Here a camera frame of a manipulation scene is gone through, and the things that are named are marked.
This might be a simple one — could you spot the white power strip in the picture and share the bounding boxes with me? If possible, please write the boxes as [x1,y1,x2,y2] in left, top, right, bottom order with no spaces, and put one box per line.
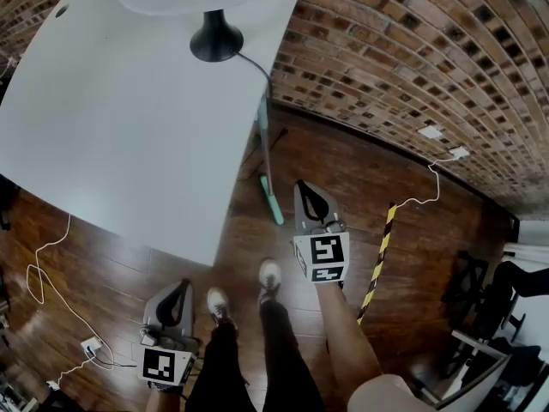
[80,336,104,359]

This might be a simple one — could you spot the black floor cable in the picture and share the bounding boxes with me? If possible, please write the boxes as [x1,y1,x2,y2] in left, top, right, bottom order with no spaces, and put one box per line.
[92,355,139,369]

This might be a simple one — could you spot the white desk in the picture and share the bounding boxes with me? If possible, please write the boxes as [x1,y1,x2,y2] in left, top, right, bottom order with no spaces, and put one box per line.
[435,328,514,407]

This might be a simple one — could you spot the person's right shoe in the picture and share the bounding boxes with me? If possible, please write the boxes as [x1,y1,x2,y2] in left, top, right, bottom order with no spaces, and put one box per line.
[257,258,283,306]

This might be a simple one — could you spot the white square table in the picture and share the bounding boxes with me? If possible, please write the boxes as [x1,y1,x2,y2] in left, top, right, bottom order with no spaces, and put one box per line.
[0,0,301,269]

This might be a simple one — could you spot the green broom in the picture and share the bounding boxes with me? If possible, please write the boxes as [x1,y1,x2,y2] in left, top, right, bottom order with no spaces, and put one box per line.
[256,94,286,227]

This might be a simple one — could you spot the person's black trousers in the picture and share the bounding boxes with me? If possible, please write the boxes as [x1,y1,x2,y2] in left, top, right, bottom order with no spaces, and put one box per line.
[184,299,328,412]

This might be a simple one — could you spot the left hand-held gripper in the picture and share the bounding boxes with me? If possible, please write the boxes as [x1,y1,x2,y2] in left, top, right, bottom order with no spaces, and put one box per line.
[136,278,202,393]

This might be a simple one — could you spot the person's shoe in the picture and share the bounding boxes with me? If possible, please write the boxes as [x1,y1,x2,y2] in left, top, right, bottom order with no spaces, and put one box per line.
[206,287,235,326]
[257,258,283,306]

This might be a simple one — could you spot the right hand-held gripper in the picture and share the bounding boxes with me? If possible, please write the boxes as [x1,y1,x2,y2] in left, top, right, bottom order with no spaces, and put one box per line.
[293,179,351,283]

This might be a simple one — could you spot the white shade table lamp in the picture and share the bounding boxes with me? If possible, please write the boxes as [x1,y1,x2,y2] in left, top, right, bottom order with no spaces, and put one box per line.
[114,0,298,64]

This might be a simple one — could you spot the person's left forearm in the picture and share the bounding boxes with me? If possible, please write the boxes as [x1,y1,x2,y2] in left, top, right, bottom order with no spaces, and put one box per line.
[147,386,182,412]

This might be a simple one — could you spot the white charger cable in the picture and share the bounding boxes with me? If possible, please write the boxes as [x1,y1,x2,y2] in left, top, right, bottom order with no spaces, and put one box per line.
[393,155,456,210]

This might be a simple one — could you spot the black office chair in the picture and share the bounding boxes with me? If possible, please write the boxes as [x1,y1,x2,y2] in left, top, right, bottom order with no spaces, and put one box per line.
[440,250,549,342]

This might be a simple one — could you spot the long white cable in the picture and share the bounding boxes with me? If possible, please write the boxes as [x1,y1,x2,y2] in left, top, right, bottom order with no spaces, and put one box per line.
[25,212,116,372]

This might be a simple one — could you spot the person's left shoe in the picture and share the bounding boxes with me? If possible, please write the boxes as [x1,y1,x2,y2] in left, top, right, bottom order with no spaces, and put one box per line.
[206,287,235,326]

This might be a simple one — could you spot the thin white cable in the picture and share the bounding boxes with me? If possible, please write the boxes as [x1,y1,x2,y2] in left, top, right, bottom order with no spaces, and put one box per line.
[45,355,96,389]

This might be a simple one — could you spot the person's right forearm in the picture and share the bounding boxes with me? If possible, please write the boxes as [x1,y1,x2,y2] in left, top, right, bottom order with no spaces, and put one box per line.
[315,280,383,403]

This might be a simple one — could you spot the black lamp cable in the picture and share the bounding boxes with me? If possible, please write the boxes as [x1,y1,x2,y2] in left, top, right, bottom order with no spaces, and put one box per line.
[233,49,274,102]

